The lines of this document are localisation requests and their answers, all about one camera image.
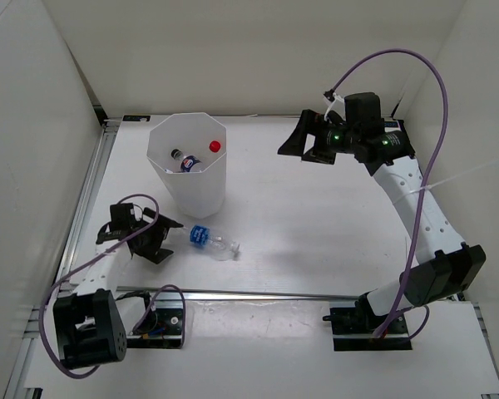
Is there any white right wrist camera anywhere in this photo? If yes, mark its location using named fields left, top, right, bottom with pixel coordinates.
left=324, top=89, right=345, bottom=121

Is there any crushed clear blue-label bottle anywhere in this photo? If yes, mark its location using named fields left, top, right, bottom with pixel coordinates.
left=170, top=224, right=240, bottom=261

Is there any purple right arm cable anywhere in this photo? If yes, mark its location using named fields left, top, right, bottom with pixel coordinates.
left=332, top=48, right=449, bottom=340

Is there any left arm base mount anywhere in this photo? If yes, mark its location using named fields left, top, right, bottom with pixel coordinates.
left=121, top=289, right=186, bottom=349

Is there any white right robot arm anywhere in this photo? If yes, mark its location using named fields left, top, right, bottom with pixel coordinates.
left=278, top=92, right=486, bottom=333

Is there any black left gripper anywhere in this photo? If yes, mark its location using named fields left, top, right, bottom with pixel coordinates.
left=131, top=207, right=181, bottom=263

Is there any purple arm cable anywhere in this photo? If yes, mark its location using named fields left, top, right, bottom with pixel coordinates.
left=38, top=193, right=187, bottom=379
left=332, top=48, right=449, bottom=340

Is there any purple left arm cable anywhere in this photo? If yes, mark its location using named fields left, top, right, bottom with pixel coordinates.
left=38, top=193, right=187, bottom=379

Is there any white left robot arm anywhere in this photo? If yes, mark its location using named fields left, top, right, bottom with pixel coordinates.
left=52, top=203, right=181, bottom=371

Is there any black cap pepsi bottle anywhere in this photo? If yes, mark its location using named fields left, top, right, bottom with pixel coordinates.
left=170, top=149, right=203, bottom=173

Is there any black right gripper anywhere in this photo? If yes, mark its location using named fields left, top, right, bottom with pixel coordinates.
left=278, top=110, right=360, bottom=165

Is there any white octagonal bin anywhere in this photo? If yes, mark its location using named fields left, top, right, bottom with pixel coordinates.
left=146, top=112, right=227, bottom=219

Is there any red cap water bottle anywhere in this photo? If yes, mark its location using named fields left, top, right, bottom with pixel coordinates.
left=206, top=140, right=222, bottom=165

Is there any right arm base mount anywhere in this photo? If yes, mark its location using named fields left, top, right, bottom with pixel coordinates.
left=322, top=307, right=412, bottom=352

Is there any black corner label plate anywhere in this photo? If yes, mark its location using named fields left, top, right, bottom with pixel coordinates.
left=122, top=115, right=151, bottom=123

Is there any white zip tie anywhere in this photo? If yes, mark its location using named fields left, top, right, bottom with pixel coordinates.
left=393, top=160, right=499, bottom=207

